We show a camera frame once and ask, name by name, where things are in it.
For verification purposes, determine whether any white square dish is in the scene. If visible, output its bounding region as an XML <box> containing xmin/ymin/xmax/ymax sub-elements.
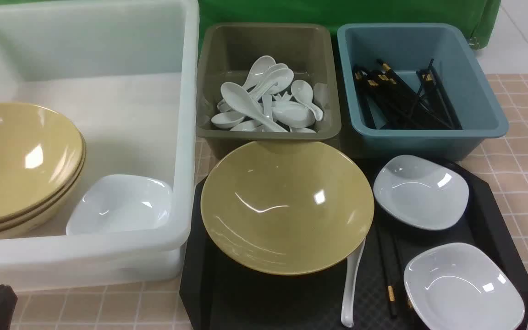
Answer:
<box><xmin>404</xmin><ymin>242</ymin><xmax>525</xmax><ymax>330</ymax></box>
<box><xmin>373</xmin><ymin>154</ymin><xmax>469</xmax><ymax>231</ymax></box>
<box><xmin>66</xmin><ymin>175</ymin><xmax>173</xmax><ymax>235</ymax></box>

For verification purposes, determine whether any black chopstick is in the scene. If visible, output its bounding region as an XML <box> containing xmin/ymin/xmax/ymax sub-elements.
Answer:
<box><xmin>376</xmin><ymin>225</ymin><xmax>398</xmax><ymax>319</ymax></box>
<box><xmin>389</xmin><ymin>231</ymin><xmax>414</xmax><ymax>316</ymax></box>

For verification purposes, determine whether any white soup spoon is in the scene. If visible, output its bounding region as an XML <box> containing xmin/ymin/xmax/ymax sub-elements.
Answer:
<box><xmin>340</xmin><ymin>240</ymin><xmax>365</xmax><ymax>328</ymax></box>

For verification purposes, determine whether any white square dish front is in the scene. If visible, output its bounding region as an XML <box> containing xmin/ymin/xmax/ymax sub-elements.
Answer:
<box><xmin>404</xmin><ymin>242</ymin><xmax>525</xmax><ymax>330</ymax></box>

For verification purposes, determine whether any white spoon bowl centre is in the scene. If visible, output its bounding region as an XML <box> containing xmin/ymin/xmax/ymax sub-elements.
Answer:
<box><xmin>272</xmin><ymin>102</ymin><xmax>316</xmax><ymax>129</ymax></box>

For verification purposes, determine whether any middle stacked yellow bowl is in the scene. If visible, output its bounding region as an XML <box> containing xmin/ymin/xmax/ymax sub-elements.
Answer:
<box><xmin>0</xmin><ymin>136</ymin><xmax>87</xmax><ymax>232</ymax></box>

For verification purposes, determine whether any bottom stacked yellow bowl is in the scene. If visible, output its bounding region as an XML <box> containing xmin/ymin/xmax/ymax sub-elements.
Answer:
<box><xmin>0</xmin><ymin>160</ymin><xmax>86</xmax><ymax>241</ymax></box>

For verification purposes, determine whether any white spoon lower left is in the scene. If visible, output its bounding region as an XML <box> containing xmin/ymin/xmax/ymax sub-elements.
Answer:
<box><xmin>211</xmin><ymin>110</ymin><xmax>245</xmax><ymax>129</ymax></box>

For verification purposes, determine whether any white spoon centre long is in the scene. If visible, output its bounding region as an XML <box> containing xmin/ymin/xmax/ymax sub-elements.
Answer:
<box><xmin>220</xmin><ymin>82</ymin><xmax>288</xmax><ymax>133</ymax></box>

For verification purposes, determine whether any white spoon right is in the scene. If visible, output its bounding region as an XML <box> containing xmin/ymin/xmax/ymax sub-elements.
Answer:
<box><xmin>291</xmin><ymin>79</ymin><xmax>324</xmax><ymax>121</ymax></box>

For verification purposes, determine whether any white spoon top of pile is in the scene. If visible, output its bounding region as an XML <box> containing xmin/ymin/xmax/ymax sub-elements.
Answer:
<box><xmin>242</xmin><ymin>55</ymin><xmax>276</xmax><ymax>90</ymax></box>

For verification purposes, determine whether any olive green spoon bin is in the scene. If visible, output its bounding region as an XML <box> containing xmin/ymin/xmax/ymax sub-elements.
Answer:
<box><xmin>196</xmin><ymin>22</ymin><xmax>341</xmax><ymax>159</ymax></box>

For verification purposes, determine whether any black chopsticks pile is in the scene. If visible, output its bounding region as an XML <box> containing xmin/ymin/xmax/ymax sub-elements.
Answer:
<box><xmin>352</xmin><ymin>58</ymin><xmax>463</xmax><ymax>130</ymax></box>

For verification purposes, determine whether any black serving tray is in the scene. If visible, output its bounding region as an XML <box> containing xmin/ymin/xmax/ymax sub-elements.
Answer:
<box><xmin>180</xmin><ymin>159</ymin><xmax>528</xmax><ymax>330</ymax></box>

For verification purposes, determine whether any white square dish in tub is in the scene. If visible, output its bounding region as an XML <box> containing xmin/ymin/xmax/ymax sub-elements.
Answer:
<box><xmin>66</xmin><ymin>175</ymin><xmax>173</xmax><ymax>235</ymax></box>

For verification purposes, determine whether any blue chopstick bin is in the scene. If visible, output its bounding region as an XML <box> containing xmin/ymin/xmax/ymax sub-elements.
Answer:
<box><xmin>337</xmin><ymin>23</ymin><xmax>509</xmax><ymax>160</ymax></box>

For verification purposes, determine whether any large white plastic tub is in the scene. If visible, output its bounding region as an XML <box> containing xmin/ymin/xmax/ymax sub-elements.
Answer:
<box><xmin>0</xmin><ymin>0</ymin><xmax>199</xmax><ymax>292</ymax></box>

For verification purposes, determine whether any green cloth backdrop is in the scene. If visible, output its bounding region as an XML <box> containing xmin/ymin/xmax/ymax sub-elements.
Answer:
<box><xmin>197</xmin><ymin>0</ymin><xmax>501</xmax><ymax>54</ymax></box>

